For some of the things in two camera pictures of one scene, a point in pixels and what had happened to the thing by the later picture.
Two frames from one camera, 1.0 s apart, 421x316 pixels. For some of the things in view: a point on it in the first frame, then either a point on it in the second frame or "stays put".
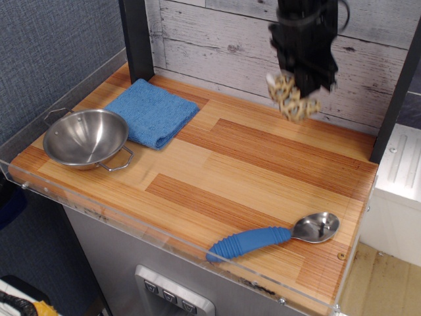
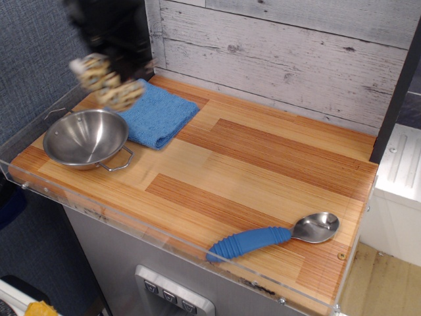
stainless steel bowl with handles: (87, 138) stays put
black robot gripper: (302, 35) -> (118, 29)
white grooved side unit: (393, 223) stays put
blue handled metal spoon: (312, 228) stays put
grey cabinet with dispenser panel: (139, 274) stays put
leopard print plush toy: (283, 92) -> (101, 76)
